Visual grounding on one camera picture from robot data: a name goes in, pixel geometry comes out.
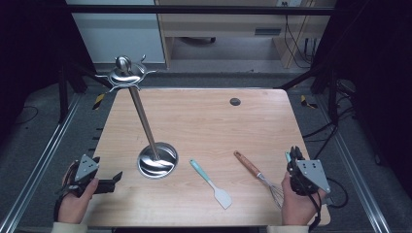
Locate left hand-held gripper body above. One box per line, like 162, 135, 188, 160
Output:
61, 153, 101, 198

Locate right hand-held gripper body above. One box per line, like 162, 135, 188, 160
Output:
286, 154, 331, 197

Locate wooden handled whisk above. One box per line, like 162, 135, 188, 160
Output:
233, 150, 286, 210

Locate steel utensil rack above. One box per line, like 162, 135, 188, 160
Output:
95, 53, 180, 180

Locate teal handled spatula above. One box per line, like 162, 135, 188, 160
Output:
189, 158, 233, 211

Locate person's left hand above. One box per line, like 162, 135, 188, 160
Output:
57, 160, 100, 225

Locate person's right hand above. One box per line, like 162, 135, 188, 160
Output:
280, 171, 326, 227

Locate yellow black tape piece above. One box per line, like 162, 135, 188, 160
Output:
92, 92, 107, 112
299, 94, 320, 110

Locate black metal stand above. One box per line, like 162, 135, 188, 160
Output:
277, 61, 342, 128
57, 61, 114, 124

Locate white cabinet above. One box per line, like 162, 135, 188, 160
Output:
65, 0, 166, 64

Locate light wooden desk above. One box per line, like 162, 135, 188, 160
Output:
154, 0, 336, 70

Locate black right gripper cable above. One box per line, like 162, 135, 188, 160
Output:
300, 181, 324, 232

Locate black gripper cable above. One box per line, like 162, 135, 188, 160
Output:
300, 181, 324, 232
52, 186, 71, 223

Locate black floor cables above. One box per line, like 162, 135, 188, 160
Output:
301, 78, 358, 160

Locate black floor cable loop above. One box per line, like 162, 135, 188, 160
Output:
325, 177, 350, 209

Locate aluminium floor rail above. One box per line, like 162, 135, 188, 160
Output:
315, 95, 394, 233
0, 92, 83, 233

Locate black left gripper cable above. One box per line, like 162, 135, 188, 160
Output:
52, 186, 71, 223

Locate thin black floor cable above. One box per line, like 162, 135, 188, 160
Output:
14, 104, 40, 126

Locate black cables under desk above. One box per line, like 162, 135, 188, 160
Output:
283, 14, 315, 70

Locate white wall socket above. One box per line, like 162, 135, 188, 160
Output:
276, 0, 303, 8

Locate black frame bar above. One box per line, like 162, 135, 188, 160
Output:
64, 4, 336, 17

